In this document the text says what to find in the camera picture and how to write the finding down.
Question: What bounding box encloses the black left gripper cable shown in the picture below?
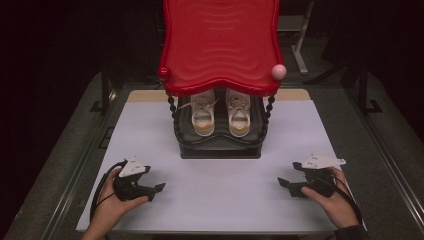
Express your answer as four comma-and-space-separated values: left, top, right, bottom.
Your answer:
89, 160, 128, 223

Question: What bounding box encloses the dark metal stand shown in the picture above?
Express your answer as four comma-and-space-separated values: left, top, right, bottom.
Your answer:
89, 63, 118, 115
357, 59, 384, 115

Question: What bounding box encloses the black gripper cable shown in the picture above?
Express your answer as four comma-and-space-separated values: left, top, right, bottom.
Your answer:
89, 160, 128, 223
313, 175, 365, 227

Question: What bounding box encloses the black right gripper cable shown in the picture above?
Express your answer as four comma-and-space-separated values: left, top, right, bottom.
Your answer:
313, 175, 365, 227

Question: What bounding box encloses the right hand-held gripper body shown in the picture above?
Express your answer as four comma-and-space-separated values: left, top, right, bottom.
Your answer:
292, 153, 347, 198

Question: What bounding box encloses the person's left hand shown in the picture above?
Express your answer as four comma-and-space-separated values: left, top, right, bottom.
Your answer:
90, 168, 149, 230

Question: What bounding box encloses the white sneaker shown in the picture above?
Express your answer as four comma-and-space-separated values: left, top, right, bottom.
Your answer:
225, 88, 252, 138
178, 89, 220, 138

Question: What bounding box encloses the white table mat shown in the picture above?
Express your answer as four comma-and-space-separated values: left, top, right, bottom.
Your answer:
75, 99, 368, 234

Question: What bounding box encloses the white metal stand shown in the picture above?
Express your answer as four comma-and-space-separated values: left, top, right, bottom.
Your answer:
277, 0, 316, 76

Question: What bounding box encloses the red and black shoe rack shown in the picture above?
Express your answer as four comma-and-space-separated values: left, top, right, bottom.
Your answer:
157, 0, 288, 160

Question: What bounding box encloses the person's right hand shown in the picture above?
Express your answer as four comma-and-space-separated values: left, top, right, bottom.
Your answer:
300, 166, 360, 229

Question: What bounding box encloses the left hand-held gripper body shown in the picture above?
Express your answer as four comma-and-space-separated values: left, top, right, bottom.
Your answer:
113, 155, 155, 202

